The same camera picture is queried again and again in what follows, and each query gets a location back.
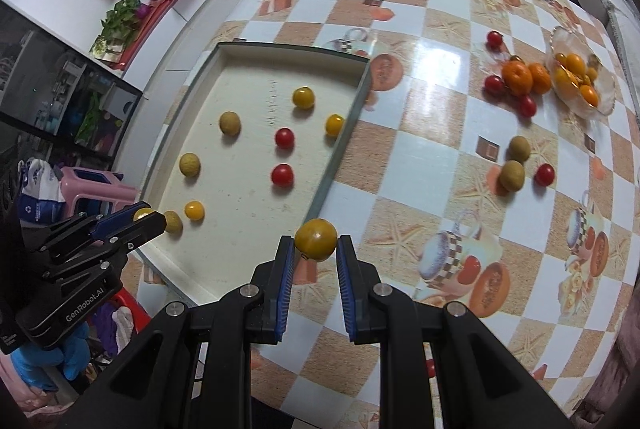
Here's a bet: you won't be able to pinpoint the brown longan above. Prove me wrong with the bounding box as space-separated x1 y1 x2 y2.
162 210 184 235
507 135 531 161
499 160 525 192
179 152 202 177
219 111 242 137

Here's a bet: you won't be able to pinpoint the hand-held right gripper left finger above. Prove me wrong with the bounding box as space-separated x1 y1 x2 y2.
57 235 297 429

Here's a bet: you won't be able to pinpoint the pink plastic stool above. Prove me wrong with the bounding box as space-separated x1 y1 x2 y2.
52 166 138 220

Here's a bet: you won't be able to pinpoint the pink garment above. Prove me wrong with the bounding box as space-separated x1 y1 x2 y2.
575 299 640 429

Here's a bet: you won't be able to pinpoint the person's left hand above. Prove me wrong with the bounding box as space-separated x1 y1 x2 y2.
10 326 91 382

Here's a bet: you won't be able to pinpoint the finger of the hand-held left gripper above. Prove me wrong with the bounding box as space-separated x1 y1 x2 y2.
22 204 146 255
42 212 167 282

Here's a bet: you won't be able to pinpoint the clear glass bowl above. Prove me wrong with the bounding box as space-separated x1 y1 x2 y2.
545 26 617 117

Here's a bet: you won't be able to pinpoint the white tray with grey rim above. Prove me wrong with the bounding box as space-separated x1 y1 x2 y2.
136 40 374 307

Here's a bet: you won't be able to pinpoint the green leafy vegetables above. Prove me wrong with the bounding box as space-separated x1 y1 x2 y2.
90 0 151 60

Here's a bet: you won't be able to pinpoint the glass door cabinet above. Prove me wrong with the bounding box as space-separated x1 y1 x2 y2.
0 1 143 170

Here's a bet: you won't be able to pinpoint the white blue plastic bag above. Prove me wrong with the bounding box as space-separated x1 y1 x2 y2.
20 157 66 222

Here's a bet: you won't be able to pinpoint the purple cloth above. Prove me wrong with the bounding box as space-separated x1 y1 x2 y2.
87 296 151 360

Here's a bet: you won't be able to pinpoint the mandarin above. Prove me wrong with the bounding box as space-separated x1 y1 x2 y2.
527 63 552 94
501 60 534 96

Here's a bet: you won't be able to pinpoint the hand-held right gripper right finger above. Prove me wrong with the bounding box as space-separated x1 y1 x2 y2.
335 235 576 429

